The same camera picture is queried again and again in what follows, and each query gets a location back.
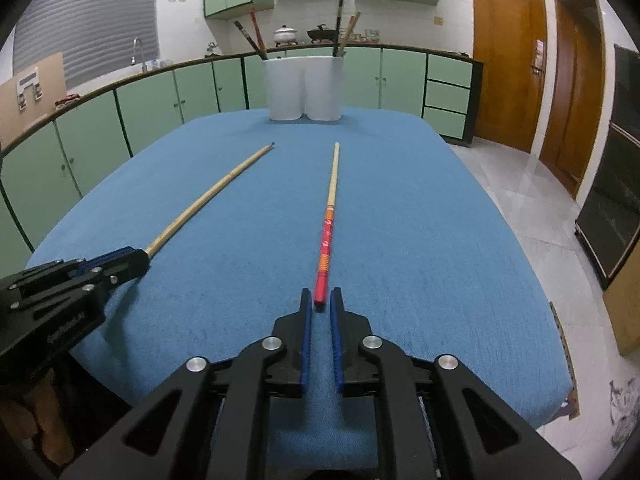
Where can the silver cooking pot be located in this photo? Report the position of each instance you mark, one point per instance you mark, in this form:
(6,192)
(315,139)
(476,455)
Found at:
(285,35)

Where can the clear glass containers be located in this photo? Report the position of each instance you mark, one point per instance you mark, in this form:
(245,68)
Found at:
(367,36)

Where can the cardboard box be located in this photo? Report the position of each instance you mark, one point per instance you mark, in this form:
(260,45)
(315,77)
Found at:
(627,310)

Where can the green base cabinets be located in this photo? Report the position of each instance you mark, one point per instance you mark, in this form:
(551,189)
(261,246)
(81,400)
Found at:
(150,100)

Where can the cardboard sheet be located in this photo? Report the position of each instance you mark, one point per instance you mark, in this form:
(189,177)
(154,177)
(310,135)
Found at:
(52,80)

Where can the blue tablecloth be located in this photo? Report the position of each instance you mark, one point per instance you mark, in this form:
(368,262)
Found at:
(425,235)

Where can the metal sink faucet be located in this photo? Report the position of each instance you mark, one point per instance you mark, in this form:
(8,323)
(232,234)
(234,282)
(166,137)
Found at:
(135,52)

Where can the grey window blinds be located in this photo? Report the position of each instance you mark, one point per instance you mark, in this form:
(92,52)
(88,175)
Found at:
(90,15)

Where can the black glass cabinet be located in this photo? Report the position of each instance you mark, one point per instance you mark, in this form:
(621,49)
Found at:
(615,185)

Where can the plain bamboo chopstick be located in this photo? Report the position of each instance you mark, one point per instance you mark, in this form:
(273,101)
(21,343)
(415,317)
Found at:
(354,22)
(160,241)

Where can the white door notice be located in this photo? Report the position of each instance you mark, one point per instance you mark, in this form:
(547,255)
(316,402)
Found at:
(539,55)

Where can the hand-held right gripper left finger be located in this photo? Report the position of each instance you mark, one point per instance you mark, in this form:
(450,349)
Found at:
(305,355)

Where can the wooden door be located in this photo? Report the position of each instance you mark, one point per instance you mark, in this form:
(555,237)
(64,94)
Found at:
(505,60)
(575,100)

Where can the sink side items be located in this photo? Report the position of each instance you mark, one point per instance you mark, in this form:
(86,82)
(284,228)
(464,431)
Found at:
(157,65)

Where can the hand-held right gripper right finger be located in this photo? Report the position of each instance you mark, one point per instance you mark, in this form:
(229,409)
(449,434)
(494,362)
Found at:
(336,355)

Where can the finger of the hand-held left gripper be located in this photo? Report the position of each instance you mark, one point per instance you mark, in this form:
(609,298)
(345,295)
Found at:
(130,267)
(107,259)

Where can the person's left hand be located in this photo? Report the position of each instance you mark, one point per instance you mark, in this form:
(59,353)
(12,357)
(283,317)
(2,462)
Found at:
(50,420)

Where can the white foam piece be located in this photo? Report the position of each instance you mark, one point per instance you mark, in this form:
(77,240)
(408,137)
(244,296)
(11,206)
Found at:
(30,82)

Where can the red cloth item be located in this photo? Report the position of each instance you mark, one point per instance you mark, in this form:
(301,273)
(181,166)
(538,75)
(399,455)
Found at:
(67,100)

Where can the black wok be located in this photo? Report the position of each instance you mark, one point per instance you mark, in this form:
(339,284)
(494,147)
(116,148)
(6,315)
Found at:
(320,35)

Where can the white double chopstick holder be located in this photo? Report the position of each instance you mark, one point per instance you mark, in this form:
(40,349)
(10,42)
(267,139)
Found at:
(285,90)

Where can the small metal kettle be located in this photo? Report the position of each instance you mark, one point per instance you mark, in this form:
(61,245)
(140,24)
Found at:
(212,50)

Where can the black chopstick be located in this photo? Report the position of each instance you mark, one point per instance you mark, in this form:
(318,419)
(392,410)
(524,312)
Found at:
(340,20)
(250,40)

